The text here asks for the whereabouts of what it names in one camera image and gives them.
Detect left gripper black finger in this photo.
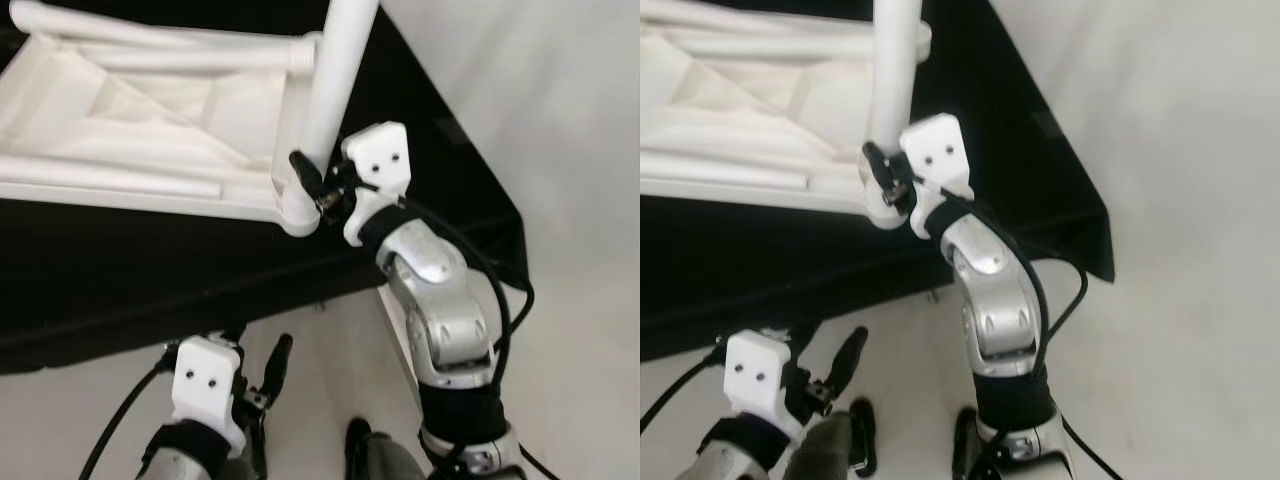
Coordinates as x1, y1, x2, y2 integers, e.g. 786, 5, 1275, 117
823, 325, 870, 397
261, 333, 296, 397

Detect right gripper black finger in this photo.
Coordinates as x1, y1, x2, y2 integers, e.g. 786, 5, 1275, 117
861, 141, 898, 201
288, 149, 327, 203

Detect black robot left foot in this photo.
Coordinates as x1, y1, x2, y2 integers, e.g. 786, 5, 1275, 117
848, 397, 880, 477

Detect black robot foot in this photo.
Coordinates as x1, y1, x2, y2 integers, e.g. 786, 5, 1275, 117
951, 406, 981, 477
848, 397, 880, 477
344, 419, 374, 479

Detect grey robot left leg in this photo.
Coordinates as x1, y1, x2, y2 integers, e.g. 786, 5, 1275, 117
790, 415, 861, 480

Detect black tablecloth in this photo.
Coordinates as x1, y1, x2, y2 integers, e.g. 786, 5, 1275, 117
640, 0, 1116, 363
0, 0, 529, 376

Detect black robot right foot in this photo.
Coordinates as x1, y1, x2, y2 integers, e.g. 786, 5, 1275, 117
951, 406, 981, 477
344, 419, 374, 479

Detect white plastic table top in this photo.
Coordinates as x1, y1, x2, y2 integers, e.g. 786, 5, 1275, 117
0, 30, 326, 238
640, 0, 933, 231

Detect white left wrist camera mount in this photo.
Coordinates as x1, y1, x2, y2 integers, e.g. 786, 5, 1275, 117
724, 330, 798, 446
170, 337, 244, 448

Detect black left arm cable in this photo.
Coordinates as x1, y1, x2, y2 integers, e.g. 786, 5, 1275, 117
78, 355, 176, 480
640, 345, 729, 436

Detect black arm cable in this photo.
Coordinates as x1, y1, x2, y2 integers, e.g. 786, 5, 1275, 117
915, 175, 1126, 480
78, 355, 176, 480
640, 345, 729, 436
355, 180, 561, 480

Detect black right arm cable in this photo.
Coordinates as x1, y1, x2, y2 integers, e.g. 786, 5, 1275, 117
915, 175, 1126, 480
355, 180, 561, 480

